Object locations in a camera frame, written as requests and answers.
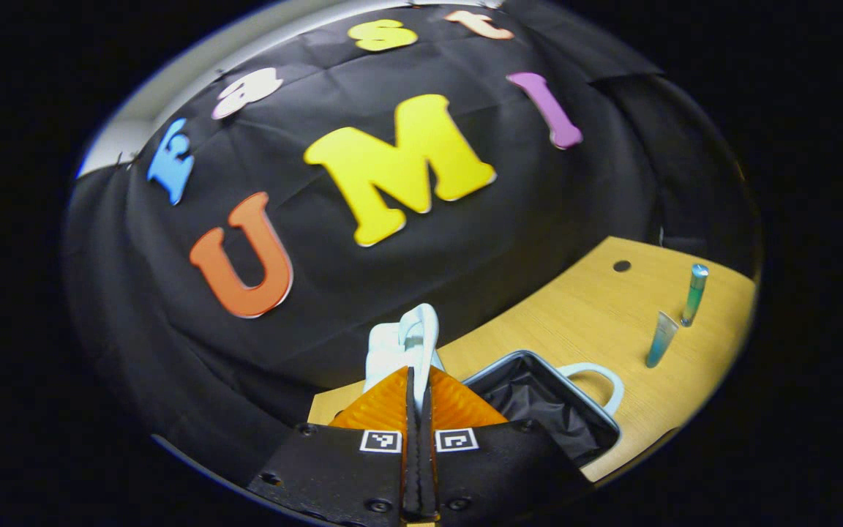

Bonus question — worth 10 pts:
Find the light blue small suitcase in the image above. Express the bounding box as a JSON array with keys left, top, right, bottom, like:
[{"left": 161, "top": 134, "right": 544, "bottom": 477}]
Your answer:
[{"left": 363, "top": 302, "right": 625, "bottom": 469}]

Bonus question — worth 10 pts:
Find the translucent teal squeeze tube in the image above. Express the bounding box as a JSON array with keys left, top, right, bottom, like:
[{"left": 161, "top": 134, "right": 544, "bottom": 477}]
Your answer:
[{"left": 645, "top": 310, "right": 680, "bottom": 369}]

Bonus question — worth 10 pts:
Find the teal bottle with blue cap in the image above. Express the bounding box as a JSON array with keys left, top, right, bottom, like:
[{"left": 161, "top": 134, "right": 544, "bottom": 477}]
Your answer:
[{"left": 680, "top": 263, "right": 710, "bottom": 328}]

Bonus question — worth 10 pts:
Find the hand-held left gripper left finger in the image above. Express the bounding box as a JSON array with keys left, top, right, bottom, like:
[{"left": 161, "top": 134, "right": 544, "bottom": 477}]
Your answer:
[{"left": 246, "top": 366, "right": 422, "bottom": 525}]

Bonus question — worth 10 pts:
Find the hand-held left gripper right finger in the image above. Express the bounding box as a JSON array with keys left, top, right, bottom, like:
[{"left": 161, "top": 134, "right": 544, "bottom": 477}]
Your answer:
[{"left": 420, "top": 365, "right": 591, "bottom": 524}]

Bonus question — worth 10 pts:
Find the black backdrop cloth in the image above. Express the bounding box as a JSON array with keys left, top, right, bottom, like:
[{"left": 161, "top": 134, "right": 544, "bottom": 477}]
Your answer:
[{"left": 63, "top": 0, "right": 763, "bottom": 484}]

